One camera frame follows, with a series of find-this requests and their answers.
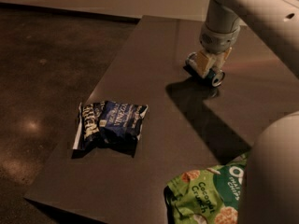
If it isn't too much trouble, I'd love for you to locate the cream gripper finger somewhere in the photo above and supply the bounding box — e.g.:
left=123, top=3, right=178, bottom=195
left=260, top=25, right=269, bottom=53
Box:
left=195, top=49, right=216, bottom=78
left=214, top=48, right=232, bottom=70

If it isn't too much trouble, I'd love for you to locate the silver blue redbull can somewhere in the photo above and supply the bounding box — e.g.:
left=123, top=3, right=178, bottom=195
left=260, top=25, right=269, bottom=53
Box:
left=185, top=51, right=225, bottom=88

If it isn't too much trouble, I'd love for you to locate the blue vinegar chips bag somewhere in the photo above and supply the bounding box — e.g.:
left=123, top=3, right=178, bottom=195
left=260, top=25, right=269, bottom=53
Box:
left=73, top=101, right=149, bottom=151

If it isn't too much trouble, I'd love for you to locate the green dang rice chips bag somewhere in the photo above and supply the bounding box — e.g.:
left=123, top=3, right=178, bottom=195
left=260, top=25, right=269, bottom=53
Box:
left=164, top=153, right=248, bottom=224

